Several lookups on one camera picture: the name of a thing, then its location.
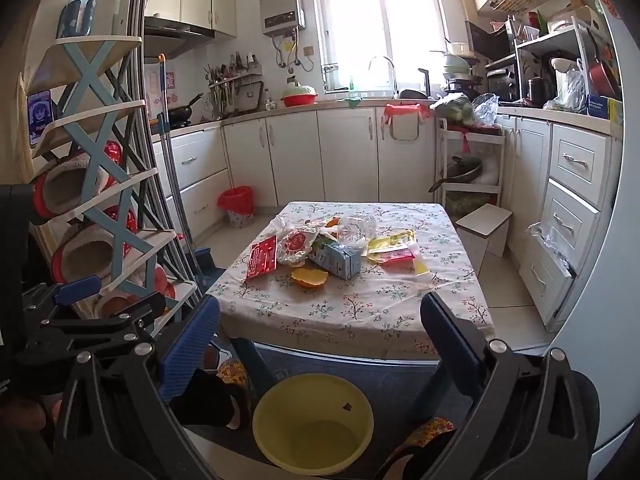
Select leafy greens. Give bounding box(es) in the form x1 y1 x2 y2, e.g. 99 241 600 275
445 191 501 218

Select crinkled clear plastic bag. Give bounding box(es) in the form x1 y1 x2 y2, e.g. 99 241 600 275
525 220 578 278

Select floral tablecloth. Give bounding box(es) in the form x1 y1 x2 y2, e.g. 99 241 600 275
207 201 496 361

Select yellow packet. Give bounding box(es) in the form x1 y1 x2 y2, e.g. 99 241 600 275
366 229 417 256

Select chrome faucet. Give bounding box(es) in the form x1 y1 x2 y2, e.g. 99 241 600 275
368 55 399 98

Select red bag on door holder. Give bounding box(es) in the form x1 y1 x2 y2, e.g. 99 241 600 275
384 102 431 142

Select metal kitchen shelf rack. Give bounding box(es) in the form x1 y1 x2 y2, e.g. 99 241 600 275
505 15 616 111

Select red trash bin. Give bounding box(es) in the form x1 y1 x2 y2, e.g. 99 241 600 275
217 186 254 229

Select white drawer cabinet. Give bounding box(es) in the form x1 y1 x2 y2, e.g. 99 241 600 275
495 105 623 333

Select white stool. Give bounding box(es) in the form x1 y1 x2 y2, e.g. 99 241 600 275
455 203 513 278

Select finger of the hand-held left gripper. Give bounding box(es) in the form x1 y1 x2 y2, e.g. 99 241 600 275
17 291 167 362
40 276 103 321

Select white base cabinets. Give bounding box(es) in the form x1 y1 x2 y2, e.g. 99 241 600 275
150 104 438 241

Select black rice cooker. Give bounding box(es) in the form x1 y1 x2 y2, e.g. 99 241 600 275
487 67 518 103

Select red bowl with green cover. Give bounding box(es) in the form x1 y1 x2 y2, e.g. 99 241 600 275
281 75 319 107

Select person's left leg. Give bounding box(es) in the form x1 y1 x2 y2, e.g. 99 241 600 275
170 369 241 428

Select white refrigerator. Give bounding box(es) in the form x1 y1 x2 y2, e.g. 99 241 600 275
547 0 640 461

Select black frying pan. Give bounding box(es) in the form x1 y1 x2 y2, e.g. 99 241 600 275
167 92 205 128

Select clear bag with red print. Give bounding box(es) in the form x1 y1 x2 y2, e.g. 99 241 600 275
275 225 321 267

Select kitchen utensil rack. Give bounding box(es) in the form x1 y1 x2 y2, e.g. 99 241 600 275
204 52 263 116

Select grey water heater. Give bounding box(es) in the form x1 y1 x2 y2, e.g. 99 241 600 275
258 0 307 37

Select black microwave oven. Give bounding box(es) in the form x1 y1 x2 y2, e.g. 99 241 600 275
465 20 516 61

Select dark wok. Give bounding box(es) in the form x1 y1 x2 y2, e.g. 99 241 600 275
429 156 485 193

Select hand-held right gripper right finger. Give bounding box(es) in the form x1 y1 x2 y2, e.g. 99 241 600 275
417 290 601 480

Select blue dustpan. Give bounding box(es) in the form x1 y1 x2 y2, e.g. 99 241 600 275
190 246 226 286

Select blue picture card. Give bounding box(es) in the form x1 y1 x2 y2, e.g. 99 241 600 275
27 90 55 146

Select person's left hand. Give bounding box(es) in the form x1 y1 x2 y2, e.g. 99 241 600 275
0 400 52 434

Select bag of green vegetables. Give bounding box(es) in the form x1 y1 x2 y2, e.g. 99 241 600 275
431 92 476 126

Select red pot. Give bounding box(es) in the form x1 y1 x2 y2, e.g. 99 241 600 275
587 57 621 98

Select colourful knitted slipper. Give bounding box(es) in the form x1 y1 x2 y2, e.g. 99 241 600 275
377 416 456 480
215 357 251 431

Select yellow plastic basin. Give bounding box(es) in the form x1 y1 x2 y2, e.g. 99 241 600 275
251 373 375 477

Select white and blue shoe rack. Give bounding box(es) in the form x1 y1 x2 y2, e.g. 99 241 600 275
20 35 201 321

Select person's leg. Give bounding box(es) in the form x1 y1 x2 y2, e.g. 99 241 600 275
170 369 241 428
400 432 453 480

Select blue handled mop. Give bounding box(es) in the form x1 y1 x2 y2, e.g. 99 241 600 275
150 52 198 261

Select red and white wrapper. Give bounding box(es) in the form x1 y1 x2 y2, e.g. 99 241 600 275
369 247 418 265

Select white kitchen trolley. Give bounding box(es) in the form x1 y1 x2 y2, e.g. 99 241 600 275
434 117 503 211

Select person's right leg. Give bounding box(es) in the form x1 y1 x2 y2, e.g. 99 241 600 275
400 432 453 480

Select grey metal frame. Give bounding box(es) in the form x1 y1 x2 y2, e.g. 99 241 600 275
112 0 201 281

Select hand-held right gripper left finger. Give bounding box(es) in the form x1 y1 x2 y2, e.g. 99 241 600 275
52 294 236 480

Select stack of pots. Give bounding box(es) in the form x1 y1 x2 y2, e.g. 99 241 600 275
430 40 486 96

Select blue patterned slippers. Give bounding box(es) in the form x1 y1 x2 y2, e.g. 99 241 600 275
57 0 98 38

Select red packet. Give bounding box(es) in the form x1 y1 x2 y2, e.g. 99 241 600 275
245 234 280 281

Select dark range hood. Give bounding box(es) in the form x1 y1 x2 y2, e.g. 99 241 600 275
144 16 216 58

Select blue milk carton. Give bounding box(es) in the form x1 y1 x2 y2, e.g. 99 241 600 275
307 236 362 280

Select kitchen window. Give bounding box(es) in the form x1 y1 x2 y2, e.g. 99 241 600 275
310 0 448 96

